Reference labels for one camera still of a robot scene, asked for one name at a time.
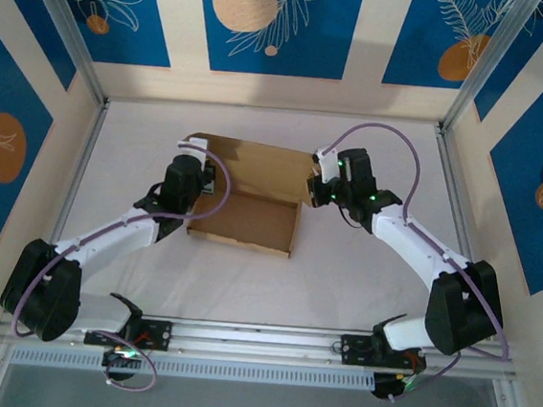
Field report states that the black right controller module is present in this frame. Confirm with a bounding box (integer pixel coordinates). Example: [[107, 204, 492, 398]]
[[370, 373, 418, 405]]

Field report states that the aluminium corner post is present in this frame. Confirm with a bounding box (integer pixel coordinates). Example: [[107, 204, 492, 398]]
[[438, 0, 543, 142], [10, 0, 120, 105]]

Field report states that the grey slotted cable duct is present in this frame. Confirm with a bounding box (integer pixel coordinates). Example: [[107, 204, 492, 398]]
[[8, 337, 377, 400]]

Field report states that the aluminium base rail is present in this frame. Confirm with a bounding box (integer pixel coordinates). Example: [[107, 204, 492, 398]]
[[0, 292, 524, 396]]

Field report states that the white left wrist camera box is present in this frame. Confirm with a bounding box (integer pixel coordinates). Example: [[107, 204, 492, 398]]
[[173, 137, 210, 166]]

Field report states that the brown cardboard paper box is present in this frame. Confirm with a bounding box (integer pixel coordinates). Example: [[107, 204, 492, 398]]
[[173, 131, 327, 262]]

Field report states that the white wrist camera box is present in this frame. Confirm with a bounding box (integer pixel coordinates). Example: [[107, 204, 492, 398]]
[[310, 146, 343, 183], [173, 137, 210, 166]]

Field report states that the black left controller module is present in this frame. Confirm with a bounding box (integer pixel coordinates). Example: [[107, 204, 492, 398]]
[[100, 345, 148, 385]]

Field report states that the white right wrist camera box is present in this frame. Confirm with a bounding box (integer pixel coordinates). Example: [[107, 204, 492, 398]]
[[310, 146, 343, 183]]

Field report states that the black controller module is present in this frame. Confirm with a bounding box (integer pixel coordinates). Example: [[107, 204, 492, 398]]
[[100, 345, 148, 385], [370, 373, 418, 405]]

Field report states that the aluminium table side rail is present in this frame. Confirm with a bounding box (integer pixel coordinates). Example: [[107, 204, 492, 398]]
[[24, 94, 112, 313], [415, 125, 513, 341]]

